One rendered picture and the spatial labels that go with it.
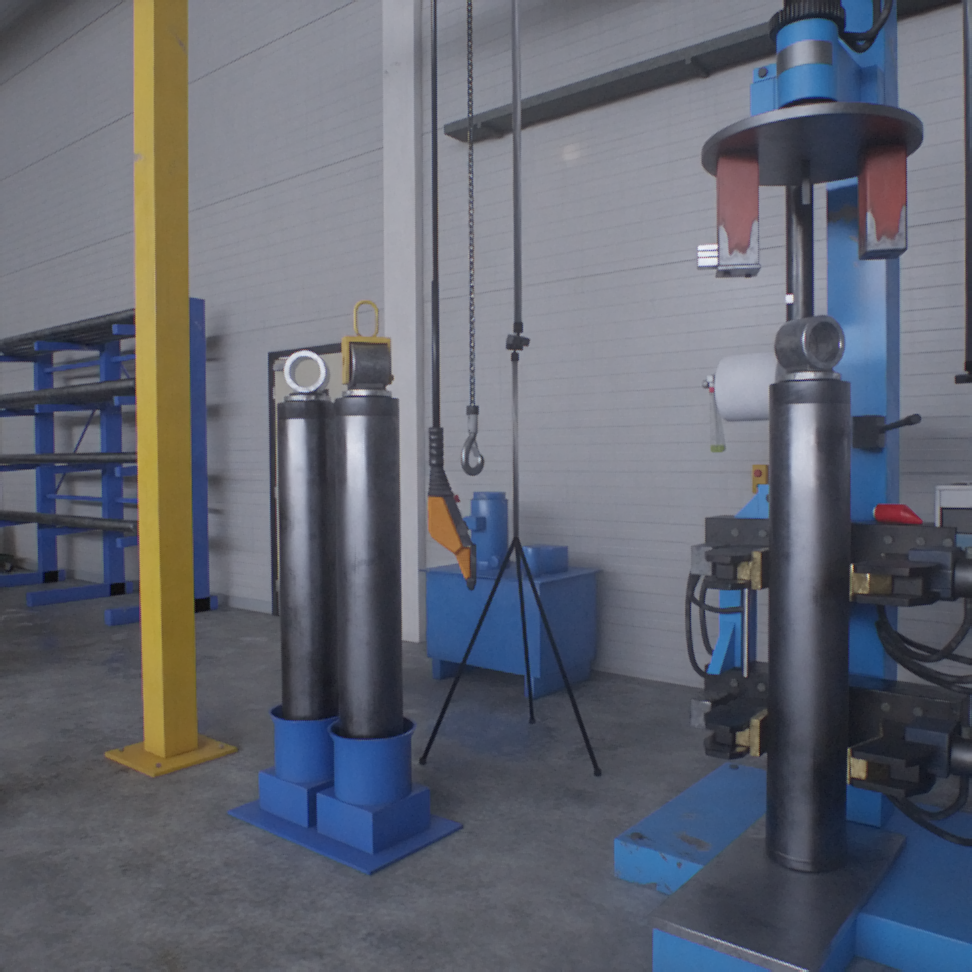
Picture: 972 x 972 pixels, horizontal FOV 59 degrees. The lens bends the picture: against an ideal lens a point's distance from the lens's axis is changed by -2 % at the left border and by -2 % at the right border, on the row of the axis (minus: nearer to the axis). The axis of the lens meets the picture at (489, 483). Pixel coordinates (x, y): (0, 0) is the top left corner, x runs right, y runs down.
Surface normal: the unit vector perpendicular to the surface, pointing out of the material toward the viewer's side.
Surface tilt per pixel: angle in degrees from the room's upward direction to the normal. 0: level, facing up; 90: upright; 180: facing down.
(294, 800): 90
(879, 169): 90
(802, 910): 0
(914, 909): 0
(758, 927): 0
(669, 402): 90
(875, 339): 90
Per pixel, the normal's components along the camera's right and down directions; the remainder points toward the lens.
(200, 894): 0.00, -1.00
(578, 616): 0.78, 0.01
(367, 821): -0.62, 0.03
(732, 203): -0.19, 0.04
